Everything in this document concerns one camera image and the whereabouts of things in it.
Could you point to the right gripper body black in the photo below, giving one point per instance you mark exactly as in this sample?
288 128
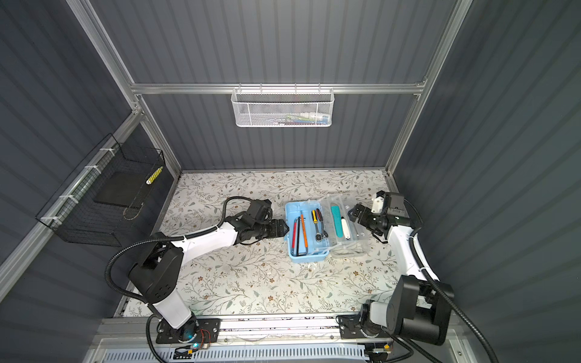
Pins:
377 217

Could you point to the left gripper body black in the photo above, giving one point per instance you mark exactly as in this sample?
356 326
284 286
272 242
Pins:
261 231

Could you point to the teal utility knife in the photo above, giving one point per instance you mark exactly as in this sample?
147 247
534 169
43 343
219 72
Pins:
337 219

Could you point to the orange handled tool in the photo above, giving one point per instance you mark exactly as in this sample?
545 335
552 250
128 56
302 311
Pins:
304 231

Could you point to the blue plastic tool box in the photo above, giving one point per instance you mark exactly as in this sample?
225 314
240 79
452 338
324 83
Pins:
332 246

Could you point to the yellow black screwdriver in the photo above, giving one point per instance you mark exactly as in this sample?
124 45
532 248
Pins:
316 224

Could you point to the red handled hex key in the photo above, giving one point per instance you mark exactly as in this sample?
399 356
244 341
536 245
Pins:
294 236

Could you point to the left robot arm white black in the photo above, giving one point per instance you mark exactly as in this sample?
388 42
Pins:
156 273

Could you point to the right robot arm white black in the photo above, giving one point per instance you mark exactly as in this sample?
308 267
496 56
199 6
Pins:
415 309

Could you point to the yellow green marker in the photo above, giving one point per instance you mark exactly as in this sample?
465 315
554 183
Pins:
151 179

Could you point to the markers in white basket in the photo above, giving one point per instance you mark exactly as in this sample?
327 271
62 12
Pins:
302 119

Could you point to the black pad in basket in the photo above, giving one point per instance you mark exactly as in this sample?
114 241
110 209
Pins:
124 189

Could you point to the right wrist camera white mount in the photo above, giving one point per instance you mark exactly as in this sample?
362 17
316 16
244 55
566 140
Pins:
388 203

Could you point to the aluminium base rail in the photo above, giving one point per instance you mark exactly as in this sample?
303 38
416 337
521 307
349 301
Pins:
305 337

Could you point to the white wire mesh basket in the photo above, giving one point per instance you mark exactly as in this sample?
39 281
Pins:
256 110

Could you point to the black wire basket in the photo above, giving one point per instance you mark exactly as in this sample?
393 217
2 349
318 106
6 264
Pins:
101 205

